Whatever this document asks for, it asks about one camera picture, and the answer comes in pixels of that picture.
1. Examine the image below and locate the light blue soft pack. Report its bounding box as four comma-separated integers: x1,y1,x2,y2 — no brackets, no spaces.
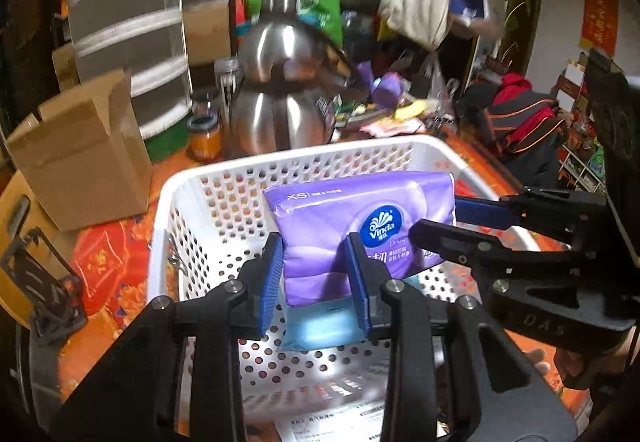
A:
277,272,426,353

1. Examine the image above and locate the person's right hand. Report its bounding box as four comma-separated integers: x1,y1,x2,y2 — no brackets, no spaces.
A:
532,352,556,379

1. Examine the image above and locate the red black backpack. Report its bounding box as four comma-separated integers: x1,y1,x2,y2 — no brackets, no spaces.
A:
482,72,568,155

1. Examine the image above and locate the orange jar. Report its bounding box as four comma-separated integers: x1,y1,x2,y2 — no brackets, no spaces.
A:
187,112,223,162

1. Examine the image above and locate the red wall poster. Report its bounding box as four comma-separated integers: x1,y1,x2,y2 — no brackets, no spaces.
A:
579,0,621,56

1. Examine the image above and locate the black phone stand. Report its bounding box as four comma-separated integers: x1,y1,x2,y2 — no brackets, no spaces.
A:
0,195,88,348

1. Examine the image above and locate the clear plastic jar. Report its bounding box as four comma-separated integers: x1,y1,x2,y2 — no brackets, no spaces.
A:
214,57,243,110

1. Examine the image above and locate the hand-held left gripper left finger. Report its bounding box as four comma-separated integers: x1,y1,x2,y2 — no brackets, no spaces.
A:
50,232,286,442

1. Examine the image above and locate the red orange printed tablecloth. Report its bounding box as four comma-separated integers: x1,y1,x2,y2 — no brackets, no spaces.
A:
60,132,640,442

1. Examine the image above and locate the stainless steel kettle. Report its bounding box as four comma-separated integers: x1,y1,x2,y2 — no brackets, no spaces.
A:
227,0,351,158

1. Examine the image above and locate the grey white striped container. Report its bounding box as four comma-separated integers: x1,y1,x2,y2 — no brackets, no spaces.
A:
67,0,193,163

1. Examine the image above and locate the shelf of small packages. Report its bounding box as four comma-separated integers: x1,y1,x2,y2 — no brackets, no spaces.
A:
555,50,608,193

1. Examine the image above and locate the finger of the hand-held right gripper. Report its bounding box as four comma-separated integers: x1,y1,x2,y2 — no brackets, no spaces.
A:
409,219,571,284
454,186,609,243

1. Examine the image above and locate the yellow small object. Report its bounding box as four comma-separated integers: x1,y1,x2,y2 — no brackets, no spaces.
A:
394,101,426,119

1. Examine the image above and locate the purple wrapper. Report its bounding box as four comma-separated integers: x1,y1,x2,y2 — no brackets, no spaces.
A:
357,62,403,106

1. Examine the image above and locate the brown cardboard carton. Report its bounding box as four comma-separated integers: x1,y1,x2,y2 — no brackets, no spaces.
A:
182,2,233,66

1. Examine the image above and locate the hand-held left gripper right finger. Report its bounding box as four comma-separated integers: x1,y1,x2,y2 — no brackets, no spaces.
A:
340,232,576,442

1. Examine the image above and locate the open cardboard box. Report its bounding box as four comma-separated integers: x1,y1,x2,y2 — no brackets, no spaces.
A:
5,70,153,233

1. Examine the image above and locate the purple tissue pack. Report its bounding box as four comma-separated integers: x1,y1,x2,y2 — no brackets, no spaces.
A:
262,171,457,308

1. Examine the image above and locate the white perforated plastic basket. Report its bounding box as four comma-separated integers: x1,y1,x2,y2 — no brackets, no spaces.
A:
147,135,543,425

